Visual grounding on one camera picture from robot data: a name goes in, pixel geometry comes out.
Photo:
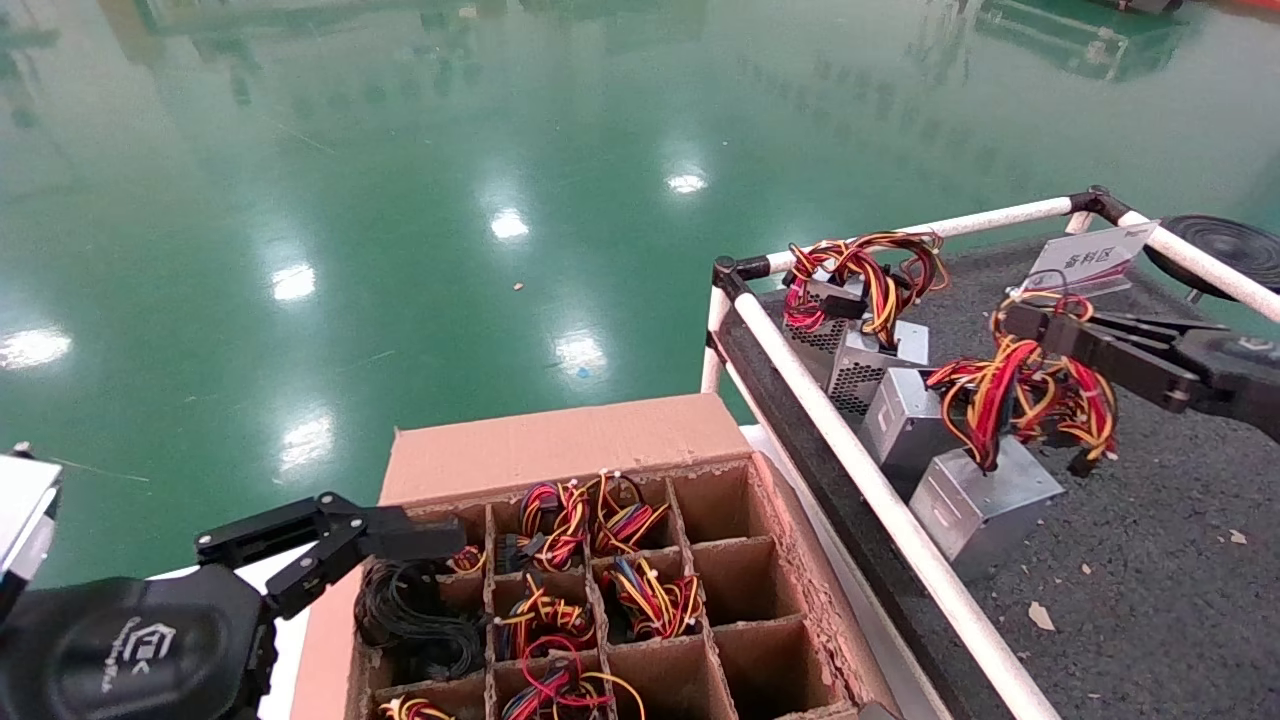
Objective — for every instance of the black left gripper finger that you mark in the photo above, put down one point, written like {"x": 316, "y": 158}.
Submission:
{"x": 410, "y": 538}

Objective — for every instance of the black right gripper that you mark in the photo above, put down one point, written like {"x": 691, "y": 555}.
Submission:
{"x": 1240, "y": 375}

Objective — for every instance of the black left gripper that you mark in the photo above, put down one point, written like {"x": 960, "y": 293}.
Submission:
{"x": 130, "y": 650}

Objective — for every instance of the brown cardboard box with dividers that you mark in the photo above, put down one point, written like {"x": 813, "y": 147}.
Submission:
{"x": 560, "y": 440}

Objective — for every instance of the clear acrylic sign stand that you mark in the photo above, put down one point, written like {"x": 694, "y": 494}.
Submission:
{"x": 1090, "y": 255}

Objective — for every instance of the black round disc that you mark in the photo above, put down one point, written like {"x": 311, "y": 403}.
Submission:
{"x": 1220, "y": 245}

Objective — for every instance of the black pipe corner joint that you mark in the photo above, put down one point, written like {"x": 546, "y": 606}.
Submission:
{"x": 732, "y": 272}
{"x": 1098, "y": 204}

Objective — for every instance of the silver perforated power supply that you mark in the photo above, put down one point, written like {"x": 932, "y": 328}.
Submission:
{"x": 850, "y": 362}

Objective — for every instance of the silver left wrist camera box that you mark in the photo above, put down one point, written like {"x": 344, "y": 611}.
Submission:
{"x": 25, "y": 520}

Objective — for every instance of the white pipe table frame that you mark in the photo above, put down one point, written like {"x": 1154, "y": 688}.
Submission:
{"x": 800, "y": 370}

